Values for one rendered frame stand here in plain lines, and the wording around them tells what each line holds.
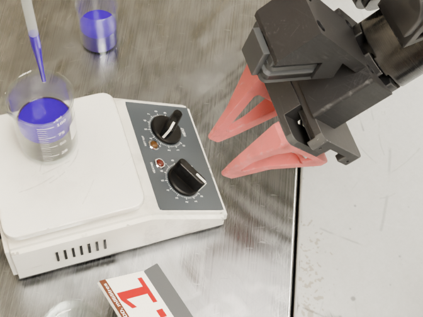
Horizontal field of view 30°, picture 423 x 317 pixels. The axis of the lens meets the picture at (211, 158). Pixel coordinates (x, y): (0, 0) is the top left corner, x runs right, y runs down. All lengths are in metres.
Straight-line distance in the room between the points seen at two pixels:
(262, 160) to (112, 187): 0.13
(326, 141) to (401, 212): 0.25
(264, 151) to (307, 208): 0.20
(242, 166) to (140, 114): 0.16
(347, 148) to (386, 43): 0.08
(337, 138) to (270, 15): 0.12
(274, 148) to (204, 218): 0.16
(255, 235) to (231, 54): 0.21
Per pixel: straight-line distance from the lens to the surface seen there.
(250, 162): 0.61
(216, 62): 0.85
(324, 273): 0.75
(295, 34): 0.51
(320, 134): 0.56
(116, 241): 0.71
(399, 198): 0.81
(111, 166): 0.68
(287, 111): 0.58
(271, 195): 0.78
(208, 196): 0.73
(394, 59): 0.57
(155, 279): 0.73
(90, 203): 0.67
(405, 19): 0.52
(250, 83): 0.61
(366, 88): 0.56
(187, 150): 0.75
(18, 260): 0.69
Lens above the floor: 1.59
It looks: 60 degrees down
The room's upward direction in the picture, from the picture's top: 9 degrees clockwise
